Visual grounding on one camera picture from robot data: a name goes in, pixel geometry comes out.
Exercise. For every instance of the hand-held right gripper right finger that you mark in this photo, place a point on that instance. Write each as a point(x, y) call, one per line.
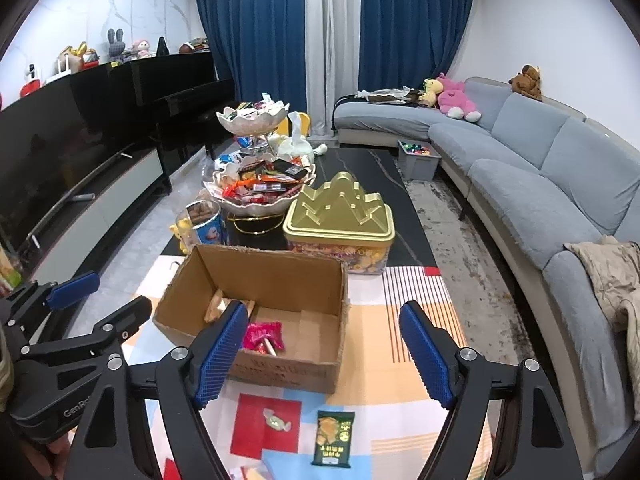
point(427, 355)

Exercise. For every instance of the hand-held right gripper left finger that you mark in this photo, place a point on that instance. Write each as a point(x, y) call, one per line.
point(220, 355)

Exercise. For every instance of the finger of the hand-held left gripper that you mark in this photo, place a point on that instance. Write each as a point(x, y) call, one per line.
point(127, 317)
point(75, 287)

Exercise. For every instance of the pink snack packet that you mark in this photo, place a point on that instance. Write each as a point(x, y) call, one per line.
point(262, 335)

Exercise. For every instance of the brown snack packet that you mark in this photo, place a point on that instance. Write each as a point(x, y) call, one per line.
point(217, 307)

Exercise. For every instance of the white green candy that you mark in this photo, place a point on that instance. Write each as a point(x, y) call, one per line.
point(277, 420)

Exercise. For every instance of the brown cardboard box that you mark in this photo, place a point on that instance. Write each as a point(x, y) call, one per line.
point(280, 280)

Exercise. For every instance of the orange snack packet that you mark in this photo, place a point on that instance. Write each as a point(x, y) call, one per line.
point(256, 473)

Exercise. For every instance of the dark green snack packet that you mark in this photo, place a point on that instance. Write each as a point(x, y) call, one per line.
point(332, 437)

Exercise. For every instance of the person's left hand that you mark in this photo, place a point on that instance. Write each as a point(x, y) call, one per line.
point(50, 457)

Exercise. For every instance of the colourful cartons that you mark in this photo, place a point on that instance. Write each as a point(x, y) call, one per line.
point(10, 270)

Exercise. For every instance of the colourful patchwork tablecloth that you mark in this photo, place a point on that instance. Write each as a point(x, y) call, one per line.
point(370, 320)

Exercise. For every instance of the grey remote control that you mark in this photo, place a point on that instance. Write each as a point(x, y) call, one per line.
point(84, 196)

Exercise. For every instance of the yellow bear toy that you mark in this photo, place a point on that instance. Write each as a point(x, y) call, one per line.
point(176, 235)

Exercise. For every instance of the grey television cabinet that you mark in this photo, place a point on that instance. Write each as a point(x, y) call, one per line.
point(125, 180)

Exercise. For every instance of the blue label snack jar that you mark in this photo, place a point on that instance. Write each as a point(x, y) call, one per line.
point(207, 225)

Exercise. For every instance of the black television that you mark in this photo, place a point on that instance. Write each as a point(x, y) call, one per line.
point(50, 160)

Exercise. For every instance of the grey patterned rug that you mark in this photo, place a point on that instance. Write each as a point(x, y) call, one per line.
point(450, 220)

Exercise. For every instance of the white tiered bowl stand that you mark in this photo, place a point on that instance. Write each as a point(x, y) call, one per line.
point(260, 207)

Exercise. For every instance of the gold lidded snack container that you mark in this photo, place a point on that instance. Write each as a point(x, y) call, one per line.
point(340, 210)

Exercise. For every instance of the pile of assorted snack packets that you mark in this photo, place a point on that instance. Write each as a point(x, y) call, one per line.
point(265, 175)

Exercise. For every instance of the scattered blue snack wrappers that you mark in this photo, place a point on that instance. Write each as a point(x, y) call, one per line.
point(227, 161)

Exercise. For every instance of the grey storage bin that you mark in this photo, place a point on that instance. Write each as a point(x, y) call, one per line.
point(420, 167)

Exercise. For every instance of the beige jacket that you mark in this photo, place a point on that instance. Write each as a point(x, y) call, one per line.
point(605, 275)

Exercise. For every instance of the colourful toy blocks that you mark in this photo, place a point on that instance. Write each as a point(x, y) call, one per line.
point(416, 148)

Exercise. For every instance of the white red robot toy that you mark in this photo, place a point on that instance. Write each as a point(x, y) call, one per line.
point(30, 82)

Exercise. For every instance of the grey curved sofa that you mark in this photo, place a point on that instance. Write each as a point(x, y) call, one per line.
point(550, 170)

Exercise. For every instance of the black piano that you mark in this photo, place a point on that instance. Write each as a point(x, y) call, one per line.
point(165, 80)

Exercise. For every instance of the gold and red ornament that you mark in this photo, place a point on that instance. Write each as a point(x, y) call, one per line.
point(77, 59)

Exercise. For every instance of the yellow container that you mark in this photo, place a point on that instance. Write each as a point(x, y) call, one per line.
point(282, 126)

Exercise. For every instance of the white plastic bag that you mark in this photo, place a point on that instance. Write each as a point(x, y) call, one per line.
point(296, 122)

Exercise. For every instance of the grey bunny plush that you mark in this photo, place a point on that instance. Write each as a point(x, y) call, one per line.
point(116, 45)

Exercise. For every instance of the small doll plush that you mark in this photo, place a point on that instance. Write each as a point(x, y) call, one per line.
point(141, 50)

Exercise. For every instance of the small heap of wrapped sweets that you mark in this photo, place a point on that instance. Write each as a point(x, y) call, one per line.
point(255, 106)

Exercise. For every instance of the black metronome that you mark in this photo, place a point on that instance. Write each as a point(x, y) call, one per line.
point(163, 46)

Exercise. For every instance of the pink plush toy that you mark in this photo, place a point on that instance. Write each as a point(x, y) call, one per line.
point(457, 97)

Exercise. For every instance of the pile of clothes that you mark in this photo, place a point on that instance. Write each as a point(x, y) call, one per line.
point(387, 96)

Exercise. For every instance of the yellow plush toy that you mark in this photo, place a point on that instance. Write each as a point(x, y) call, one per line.
point(430, 91)

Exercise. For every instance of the brown bear plush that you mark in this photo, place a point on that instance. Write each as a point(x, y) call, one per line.
point(526, 82)

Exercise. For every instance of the blue curtain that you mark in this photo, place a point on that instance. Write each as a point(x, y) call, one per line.
point(250, 35)
point(415, 25)

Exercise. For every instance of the white sheer curtain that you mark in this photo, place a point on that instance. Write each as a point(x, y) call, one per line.
point(332, 35)

